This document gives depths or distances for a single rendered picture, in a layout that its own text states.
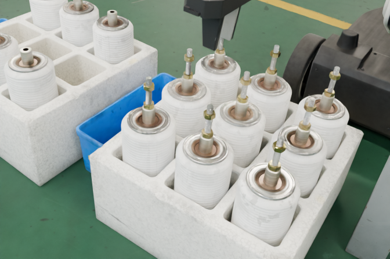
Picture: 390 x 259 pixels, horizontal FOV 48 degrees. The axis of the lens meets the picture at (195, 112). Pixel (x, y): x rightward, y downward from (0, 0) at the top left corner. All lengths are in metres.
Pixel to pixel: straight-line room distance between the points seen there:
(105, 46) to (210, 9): 0.57
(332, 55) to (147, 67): 0.46
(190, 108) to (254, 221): 0.25
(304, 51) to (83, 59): 0.56
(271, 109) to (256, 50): 0.67
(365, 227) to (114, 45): 0.66
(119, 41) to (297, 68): 0.46
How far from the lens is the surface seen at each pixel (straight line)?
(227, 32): 0.61
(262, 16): 1.75
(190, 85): 0.83
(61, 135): 0.98
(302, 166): 0.75
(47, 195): 1.00
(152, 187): 0.75
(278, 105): 0.87
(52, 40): 1.17
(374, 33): 1.39
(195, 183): 0.71
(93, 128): 1.00
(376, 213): 0.87
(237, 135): 0.77
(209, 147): 0.70
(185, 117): 0.82
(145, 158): 0.76
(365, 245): 0.93
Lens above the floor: 0.74
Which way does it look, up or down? 38 degrees down
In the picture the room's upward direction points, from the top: 5 degrees clockwise
